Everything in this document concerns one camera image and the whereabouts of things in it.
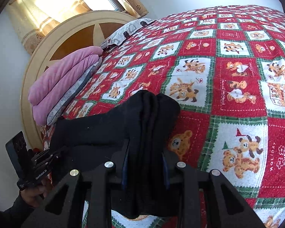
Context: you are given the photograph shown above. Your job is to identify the beige wooden headboard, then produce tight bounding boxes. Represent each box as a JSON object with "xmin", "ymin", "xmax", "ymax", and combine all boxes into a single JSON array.
[{"xmin": 20, "ymin": 10, "xmax": 135, "ymax": 150}]

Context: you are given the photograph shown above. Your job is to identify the grey folded sheet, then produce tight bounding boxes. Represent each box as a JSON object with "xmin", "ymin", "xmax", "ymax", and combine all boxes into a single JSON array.
[{"xmin": 46, "ymin": 57, "xmax": 102, "ymax": 126}]

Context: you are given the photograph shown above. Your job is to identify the black pants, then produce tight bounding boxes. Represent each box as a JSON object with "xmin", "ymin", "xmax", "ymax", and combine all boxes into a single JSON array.
[{"xmin": 50, "ymin": 90, "xmax": 180, "ymax": 219}]

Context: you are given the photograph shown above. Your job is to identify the person's left hand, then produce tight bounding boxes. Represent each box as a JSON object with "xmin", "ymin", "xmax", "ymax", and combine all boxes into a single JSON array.
[{"xmin": 20, "ymin": 177, "xmax": 53, "ymax": 208}]

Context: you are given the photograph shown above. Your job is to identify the white patterned pillow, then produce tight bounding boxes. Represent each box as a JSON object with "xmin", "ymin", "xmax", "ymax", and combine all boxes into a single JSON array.
[{"xmin": 100, "ymin": 18, "xmax": 155, "ymax": 49}]

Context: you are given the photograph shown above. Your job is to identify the pink folded blanket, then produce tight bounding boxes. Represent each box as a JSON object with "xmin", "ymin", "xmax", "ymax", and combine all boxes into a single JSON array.
[{"xmin": 28, "ymin": 46, "xmax": 103, "ymax": 126}]

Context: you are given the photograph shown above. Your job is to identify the yellow curtain left panel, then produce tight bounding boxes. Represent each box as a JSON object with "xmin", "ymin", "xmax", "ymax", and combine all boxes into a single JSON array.
[{"xmin": 6, "ymin": 0, "xmax": 91, "ymax": 55}]

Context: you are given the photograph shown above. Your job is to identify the red patchwork bedspread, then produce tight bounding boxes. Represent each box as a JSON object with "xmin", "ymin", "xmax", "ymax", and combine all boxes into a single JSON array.
[{"xmin": 41, "ymin": 4, "xmax": 285, "ymax": 228}]

